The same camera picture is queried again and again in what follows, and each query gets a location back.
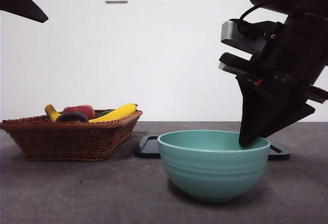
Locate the red apple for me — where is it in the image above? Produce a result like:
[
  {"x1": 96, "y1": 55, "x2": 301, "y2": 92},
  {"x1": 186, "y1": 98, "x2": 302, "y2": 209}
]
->
[{"x1": 63, "y1": 105, "x2": 95, "y2": 119}]

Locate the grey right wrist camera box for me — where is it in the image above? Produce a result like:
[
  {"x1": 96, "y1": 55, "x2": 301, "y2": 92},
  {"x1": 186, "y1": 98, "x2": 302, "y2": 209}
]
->
[{"x1": 220, "y1": 18, "x2": 279, "y2": 55}]

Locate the teal ceramic bowl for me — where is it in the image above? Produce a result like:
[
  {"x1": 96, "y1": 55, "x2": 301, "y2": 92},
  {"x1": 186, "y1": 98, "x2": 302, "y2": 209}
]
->
[{"x1": 157, "y1": 130, "x2": 271, "y2": 203}]

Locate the black rectangular tray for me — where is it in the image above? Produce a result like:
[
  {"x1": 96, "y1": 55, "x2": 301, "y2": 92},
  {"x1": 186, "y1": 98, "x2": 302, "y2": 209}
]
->
[{"x1": 135, "y1": 135, "x2": 291, "y2": 161}]

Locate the black right camera cable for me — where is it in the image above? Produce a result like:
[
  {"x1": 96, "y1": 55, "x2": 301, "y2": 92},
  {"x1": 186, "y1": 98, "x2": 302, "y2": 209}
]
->
[{"x1": 238, "y1": 2, "x2": 270, "y2": 34}]

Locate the brown wicker basket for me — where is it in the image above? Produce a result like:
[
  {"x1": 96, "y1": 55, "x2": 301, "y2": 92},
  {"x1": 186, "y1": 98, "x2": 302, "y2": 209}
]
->
[{"x1": 0, "y1": 110, "x2": 144, "y2": 162}]

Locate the yellow banana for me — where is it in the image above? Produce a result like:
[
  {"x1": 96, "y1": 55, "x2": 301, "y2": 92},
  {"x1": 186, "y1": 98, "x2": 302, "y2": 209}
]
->
[{"x1": 45, "y1": 103, "x2": 139, "y2": 123}]

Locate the dark red plum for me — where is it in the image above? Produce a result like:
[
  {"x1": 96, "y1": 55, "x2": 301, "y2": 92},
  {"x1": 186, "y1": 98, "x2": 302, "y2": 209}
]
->
[{"x1": 55, "y1": 112, "x2": 90, "y2": 123}]

